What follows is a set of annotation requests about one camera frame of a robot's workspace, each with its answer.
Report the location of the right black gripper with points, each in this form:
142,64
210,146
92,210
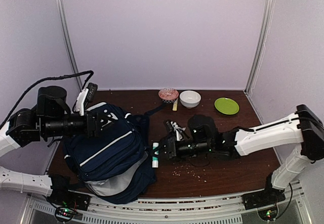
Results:
169,146

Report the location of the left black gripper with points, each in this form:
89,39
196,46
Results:
89,131

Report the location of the white green glue stick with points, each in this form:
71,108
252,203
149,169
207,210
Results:
155,155

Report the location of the navy blue student backpack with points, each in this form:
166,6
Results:
117,165

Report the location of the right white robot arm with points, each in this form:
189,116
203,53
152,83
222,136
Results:
301,128

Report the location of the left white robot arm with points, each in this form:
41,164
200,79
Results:
19,129

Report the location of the yellow highlighter marker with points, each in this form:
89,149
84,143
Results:
175,105

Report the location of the red patterned small bowl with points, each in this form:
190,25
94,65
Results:
168,95

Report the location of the white ceramic bowl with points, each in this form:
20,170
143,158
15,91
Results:
190,99

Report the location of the green plate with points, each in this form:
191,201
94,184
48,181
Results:
226,106

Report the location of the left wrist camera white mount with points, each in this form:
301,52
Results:
85,96

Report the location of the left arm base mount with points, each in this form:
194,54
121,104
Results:
67,204

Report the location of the front aluminium rail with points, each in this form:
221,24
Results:
213,209

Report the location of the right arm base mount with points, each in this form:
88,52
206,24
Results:
265,201

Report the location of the left aluminium frame post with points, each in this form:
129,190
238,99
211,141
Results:
66,35

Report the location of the aluminium frame post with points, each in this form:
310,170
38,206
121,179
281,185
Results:
264,30
66,35

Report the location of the right aluminium frame post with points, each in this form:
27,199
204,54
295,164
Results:
264,30

